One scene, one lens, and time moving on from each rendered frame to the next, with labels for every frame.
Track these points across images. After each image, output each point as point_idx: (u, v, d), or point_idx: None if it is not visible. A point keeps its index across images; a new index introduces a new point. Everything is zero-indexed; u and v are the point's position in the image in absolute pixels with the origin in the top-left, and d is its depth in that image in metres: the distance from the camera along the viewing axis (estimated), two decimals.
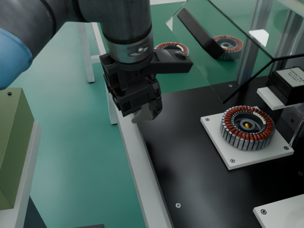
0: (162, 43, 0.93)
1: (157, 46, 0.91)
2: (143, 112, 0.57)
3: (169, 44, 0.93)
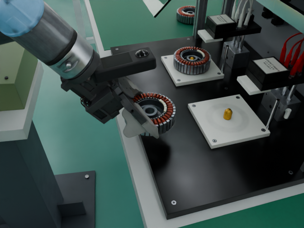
0: (139, 94, 0.65)
1: None
2: (130, 121, 0.56)
3: (149, 96, 0.65)
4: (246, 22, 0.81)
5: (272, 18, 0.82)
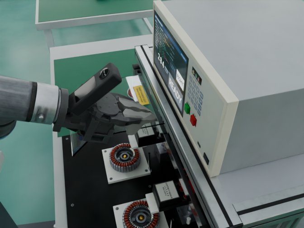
0: (133, 201, 0.88)
1: (127, 207, 0.86)
2: (128, 125, 0.60)
3: (141, 203, 0.88)
4: (166, 131, 0.97)
5: None
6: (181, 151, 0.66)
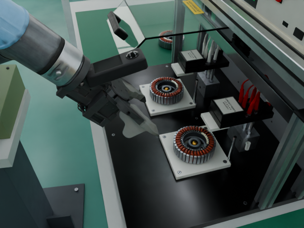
0: (183, 127, 0.79)
1: (178, 132, 0.77)
2: (128, 122, 0.57)
3: (192, 129, 0.79)
4: (215, 58, 0.88)
5: None
6: (258, 40, 0.57)
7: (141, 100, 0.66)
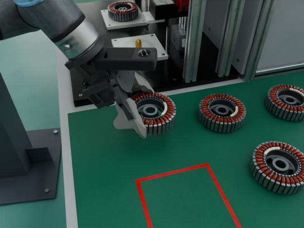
0: (149, 92, 0.66)
1: (138, 94, 0.65)
2: (121, 114, 0.57)
3: (158, 96, 0.65)
4: None
5: None
6: None
7: None
